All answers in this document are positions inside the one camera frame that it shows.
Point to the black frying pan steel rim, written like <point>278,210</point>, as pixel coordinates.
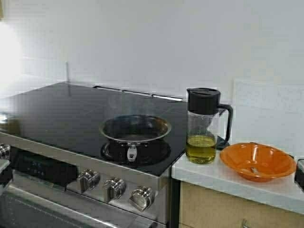
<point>135,139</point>

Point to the glass oil dispenser black lid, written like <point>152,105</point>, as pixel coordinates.
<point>204,110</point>

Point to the orange plastic bowl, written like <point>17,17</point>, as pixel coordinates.
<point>272,162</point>

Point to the black spatula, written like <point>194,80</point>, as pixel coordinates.
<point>221,143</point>

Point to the raw shrimp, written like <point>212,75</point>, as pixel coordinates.
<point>254,172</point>

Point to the right steel stove knob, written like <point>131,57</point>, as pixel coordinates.
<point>142,198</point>

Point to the steel stove knob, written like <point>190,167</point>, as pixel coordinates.
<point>87,180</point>
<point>113,189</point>
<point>142,198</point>

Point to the middle steel stove knob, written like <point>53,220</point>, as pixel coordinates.
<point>113,189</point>

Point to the stainless steel stove range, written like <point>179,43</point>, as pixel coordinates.
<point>53,133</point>

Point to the left steel stove knob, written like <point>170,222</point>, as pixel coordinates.
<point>87,180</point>

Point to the wooden base cabinet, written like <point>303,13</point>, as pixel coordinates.
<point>204,208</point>

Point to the far left stove knob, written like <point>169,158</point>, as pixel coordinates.
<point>4,151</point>

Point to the black appliance at right edge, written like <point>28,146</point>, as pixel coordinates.
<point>299,174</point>

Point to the steel cabinet drawer handle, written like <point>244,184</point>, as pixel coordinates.
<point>245,224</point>

